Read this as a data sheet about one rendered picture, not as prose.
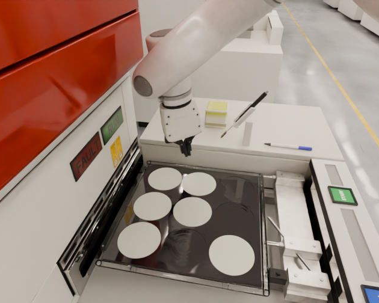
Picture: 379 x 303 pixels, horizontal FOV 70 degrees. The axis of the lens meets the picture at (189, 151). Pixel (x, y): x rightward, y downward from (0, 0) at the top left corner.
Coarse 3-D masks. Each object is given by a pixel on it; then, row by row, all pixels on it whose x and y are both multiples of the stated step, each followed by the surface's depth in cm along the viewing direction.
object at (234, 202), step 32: (160, 192) 76; (224, 192) 76; (256, 192) 76; (128, 224) 67; (160, 224) 67; (224, 224) 67; (256, 224) 67; (160, 256) 60; (192, 256) 60; (256, 256) 60
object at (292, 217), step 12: (276, 192) 79; (288, 192) 79; (300, 192) 79; (276, 204) 76; (288, 204) 75; (300, 204) 75; (276, 216) 75; (288, 216) 72; (300, 216) 72; (288, 228) 68; (300, 228) 68; (288, 264) 61; (300, 264) 61; (312, 264) 61; (288, 300) 57; (300, 300) 56; (312, 300) 55; (324, 300) 54
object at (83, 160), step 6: (96, 138) 60; (90, 144) 57; (96, 144) 60; (84, 150) 55; (90, 150) 58; (96, 150) 60; (78, 156) 53; (84, 156) 55; (90, 156) 58; (78, 162) 54; (84, 162) 56; (78, 168) 54; (84, 168) 56; (78, 174) 54
